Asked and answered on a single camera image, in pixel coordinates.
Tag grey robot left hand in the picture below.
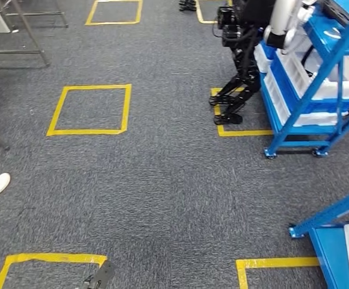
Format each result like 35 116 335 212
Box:
82 260 115 289

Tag yellow floor tape strip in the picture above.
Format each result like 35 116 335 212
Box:
236 257 320 289

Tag black humanoid robot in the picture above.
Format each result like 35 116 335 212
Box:
209 0 316 126

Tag black robot feet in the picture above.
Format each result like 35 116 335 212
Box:
178 0 196 12

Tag blue metal rack with bins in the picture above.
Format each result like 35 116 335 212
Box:
288 186 349 289
254 0 349 160

